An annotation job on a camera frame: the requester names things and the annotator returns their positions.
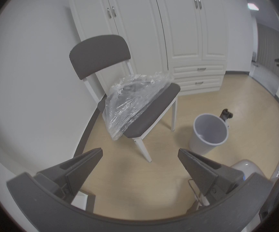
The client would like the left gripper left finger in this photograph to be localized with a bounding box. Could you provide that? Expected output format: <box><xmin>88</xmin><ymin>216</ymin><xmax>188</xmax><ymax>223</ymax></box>
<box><xmin>34</xmin><ymin>148</ymin><xmax>104</xmax><ymax>205</ymax></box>

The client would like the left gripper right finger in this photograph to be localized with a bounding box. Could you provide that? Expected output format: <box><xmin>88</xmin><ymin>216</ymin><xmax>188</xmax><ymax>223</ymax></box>
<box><xmin>178</xmin><ymin>148</ymin><xmax>245</xmax><ymax>205</ymax></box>

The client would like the clear plastic bag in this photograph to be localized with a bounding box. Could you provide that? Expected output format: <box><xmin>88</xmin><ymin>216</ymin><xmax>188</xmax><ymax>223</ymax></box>
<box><xmin>102</xmin><ymin>72</ymin><xmax>175</xmax><ymax>141</ymax></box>

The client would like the white trash bin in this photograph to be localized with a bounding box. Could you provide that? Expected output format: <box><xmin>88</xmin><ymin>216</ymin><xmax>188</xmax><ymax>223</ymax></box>
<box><xmin>189</xmin><ymin>113</ymin><xmax>229</xmax><ymax>155</ymax></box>

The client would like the crumpled black plastic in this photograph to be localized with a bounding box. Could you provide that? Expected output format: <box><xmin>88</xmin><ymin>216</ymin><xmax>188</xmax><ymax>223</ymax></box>
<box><xmin>219</xmin><ymin>108</ymin><xmax>234</xmax><ymax>121</ymax></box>

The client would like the grey and white chair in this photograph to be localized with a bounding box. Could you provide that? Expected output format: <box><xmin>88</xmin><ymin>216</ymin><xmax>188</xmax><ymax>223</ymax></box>
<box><xmin>69</xmin><ymin>34</ymin><xmax>181</xmax><ymax>164</ymax></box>

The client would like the grey curtain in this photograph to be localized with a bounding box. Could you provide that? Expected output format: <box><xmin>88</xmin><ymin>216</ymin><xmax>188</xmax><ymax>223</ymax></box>
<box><xmin>258</xmin><ymin>24</ymin><xmax>279</xmax><ymax>77</ymax></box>

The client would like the white wardrobe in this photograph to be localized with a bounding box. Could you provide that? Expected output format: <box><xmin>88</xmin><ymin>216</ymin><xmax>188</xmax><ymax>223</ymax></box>
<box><xmin>68</xmin><ymin>0</ymin><xmax>228</xmax><ymax>96</ymax></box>

